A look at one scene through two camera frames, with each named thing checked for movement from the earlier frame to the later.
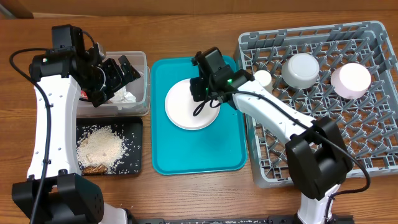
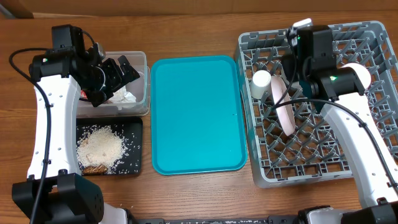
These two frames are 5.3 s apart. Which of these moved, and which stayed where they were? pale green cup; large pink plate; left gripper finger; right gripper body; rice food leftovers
Moved: large pink plate; right gripper body
Stayed: rice food leftovers; left gripper finger; pale green cup
